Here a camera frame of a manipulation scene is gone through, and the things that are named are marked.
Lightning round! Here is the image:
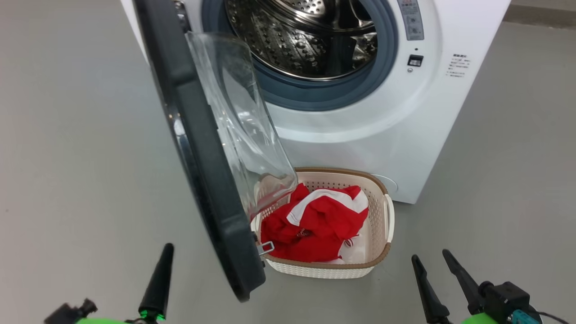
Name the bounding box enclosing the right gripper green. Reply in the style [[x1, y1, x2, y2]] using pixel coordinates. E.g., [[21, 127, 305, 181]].
[[411, 249, 500, 324]]

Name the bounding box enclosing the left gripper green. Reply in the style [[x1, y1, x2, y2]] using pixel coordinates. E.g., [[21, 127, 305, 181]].
[[74, 243, 175, 324]]

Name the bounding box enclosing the red garment white band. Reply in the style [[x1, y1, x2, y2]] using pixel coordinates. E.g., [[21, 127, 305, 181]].
[[286, 182, 369, 239]]

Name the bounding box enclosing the black round glass washer door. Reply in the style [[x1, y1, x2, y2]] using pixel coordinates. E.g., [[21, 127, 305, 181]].
[[133, 0, 298, 303]]

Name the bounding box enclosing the cream perforated basket brown rim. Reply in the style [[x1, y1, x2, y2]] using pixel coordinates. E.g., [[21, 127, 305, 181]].
[[251, 167, 396, 279]]

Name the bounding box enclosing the white front-load washing machine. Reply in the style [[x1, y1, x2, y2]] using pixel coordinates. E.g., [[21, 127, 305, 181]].
[[119, 0, 512, 204]]

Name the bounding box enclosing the stainless steel washing machine drum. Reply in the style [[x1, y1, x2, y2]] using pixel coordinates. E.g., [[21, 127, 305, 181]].
[[225, 0, 378, 81]]

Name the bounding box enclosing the grey warning sticker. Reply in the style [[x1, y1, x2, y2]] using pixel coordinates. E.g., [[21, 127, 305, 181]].
[[397, 0, 425, 41]]

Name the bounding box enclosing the grey raised floor curb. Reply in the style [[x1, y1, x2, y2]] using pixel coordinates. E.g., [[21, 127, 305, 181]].
[[503, 2, 576, 30]]

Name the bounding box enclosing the teal camera connector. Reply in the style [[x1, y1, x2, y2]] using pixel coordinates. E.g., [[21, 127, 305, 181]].
[[508, 310, 538, 324]]

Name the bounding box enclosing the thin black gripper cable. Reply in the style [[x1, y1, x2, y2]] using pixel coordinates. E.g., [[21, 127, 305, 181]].
[[535, 310, 571, 324]]

